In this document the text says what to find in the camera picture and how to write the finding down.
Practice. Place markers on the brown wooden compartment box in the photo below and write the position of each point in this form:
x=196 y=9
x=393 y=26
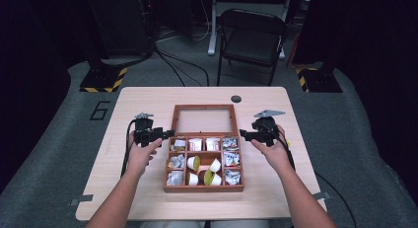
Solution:
x=205 y=155

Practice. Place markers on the small white yellow-lid cup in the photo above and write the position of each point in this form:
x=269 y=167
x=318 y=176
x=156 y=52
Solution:
x=194 y=163
x=193 y=179
x=212 y=178
x=215 y=165

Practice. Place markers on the black hazard-striped stand base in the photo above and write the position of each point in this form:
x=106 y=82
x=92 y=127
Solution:
x=320 y=80
x=103 y=78

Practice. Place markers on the person's right hand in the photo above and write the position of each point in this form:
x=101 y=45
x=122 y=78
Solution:
x=274 y=155

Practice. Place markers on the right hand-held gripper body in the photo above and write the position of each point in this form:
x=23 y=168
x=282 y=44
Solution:
x=264 y=129

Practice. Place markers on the grey tape strip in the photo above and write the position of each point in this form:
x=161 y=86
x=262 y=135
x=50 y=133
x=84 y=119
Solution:
x=321 y=195
x=81 y=199

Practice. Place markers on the person's left hand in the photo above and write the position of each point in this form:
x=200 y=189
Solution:
x=141 y=157

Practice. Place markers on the silver foil packet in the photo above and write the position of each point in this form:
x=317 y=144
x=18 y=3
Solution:
x=230 y=143
x=232 y=177
x=175 y=178
x=176 y=161
x=231 y=159

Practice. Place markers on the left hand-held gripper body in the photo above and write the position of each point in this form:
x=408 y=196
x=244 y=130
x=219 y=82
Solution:
x=144 y=131

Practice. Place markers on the white grey packet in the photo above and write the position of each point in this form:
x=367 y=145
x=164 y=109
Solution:
x=179 y=144

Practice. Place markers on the black folding chair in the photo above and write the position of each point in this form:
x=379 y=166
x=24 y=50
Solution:
x=251 y=40

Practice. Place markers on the white red packet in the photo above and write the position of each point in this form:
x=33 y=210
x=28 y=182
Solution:
x=212 y=144
x=195 y=144

